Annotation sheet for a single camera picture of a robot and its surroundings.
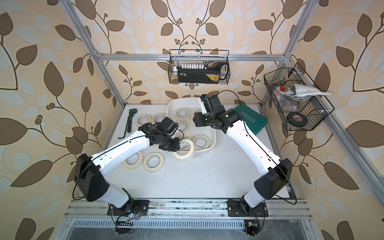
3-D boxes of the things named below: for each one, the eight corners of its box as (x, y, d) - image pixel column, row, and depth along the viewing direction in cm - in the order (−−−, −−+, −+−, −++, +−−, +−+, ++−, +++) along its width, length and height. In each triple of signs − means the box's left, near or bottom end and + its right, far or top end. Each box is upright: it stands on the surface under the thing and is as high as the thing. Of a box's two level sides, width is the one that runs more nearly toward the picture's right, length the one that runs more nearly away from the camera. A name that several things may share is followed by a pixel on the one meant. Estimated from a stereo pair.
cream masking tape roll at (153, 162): (142, 173, 88) (141, 171, 85) (147, 154, 96) (145, 152, 93) (162, 173, 88) (161, 171, 85) (165, 154, 96) (164, 152, 93)
